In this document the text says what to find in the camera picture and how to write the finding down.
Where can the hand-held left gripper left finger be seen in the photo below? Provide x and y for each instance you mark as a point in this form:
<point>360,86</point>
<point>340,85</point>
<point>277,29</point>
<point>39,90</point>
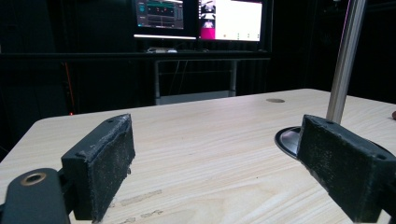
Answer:
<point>102,168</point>

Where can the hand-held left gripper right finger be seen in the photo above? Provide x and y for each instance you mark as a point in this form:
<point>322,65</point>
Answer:
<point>345,168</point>

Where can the round black stand base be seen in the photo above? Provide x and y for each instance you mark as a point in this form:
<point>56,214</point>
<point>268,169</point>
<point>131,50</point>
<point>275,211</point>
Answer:
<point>289,140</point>

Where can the small dark red object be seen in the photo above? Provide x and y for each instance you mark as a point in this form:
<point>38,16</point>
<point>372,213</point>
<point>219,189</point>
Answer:
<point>394,115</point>

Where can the round table grommet cover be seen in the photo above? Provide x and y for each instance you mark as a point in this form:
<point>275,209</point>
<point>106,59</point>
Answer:
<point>275,100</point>

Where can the silver metal stand pole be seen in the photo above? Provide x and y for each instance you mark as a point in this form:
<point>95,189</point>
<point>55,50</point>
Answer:
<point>345,62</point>

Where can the computer monitor with dark screen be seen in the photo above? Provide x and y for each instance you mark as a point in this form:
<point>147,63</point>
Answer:
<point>163,17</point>

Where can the computer monitor with white screen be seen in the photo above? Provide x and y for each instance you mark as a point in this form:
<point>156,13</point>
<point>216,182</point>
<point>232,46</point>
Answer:
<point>232,19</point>

